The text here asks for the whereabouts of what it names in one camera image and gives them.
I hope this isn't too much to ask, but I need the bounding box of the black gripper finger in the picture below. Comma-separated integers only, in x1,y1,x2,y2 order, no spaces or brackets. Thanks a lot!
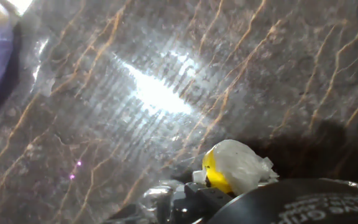
104,182,234,224

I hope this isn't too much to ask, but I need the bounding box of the clear plastic bag with items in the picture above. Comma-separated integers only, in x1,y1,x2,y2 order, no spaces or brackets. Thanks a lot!
192,139,280,197

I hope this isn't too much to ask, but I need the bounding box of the dark marble pattern board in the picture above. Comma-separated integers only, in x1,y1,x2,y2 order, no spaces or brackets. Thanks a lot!
0,0,358,224

